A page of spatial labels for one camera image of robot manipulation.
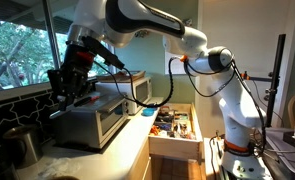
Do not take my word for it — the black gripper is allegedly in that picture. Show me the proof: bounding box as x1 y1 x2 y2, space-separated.
47 44 93 111

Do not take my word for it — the black red pen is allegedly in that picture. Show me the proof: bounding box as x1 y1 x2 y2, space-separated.
74 96 100 107

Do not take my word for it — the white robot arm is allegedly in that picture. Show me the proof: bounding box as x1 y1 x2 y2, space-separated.
48 0 267 180

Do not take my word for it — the wooden tray on microwave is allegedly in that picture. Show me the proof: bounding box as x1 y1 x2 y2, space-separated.
97 71 145 83

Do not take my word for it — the silver toaster oven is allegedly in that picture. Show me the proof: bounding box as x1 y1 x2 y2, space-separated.
50 92 128 150

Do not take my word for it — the metal pot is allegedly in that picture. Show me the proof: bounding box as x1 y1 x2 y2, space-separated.
3 125 43 169

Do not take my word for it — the light blue bowl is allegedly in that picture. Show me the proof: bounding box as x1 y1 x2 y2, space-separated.
142 108 156 116

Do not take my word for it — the open wooden drawer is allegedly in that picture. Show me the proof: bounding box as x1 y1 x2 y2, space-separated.
149 103 203 161

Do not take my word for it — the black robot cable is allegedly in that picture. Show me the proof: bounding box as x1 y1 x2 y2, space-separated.
93 54 268 158

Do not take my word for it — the black camera stand pole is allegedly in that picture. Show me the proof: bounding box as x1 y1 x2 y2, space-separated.
241 34 286 127

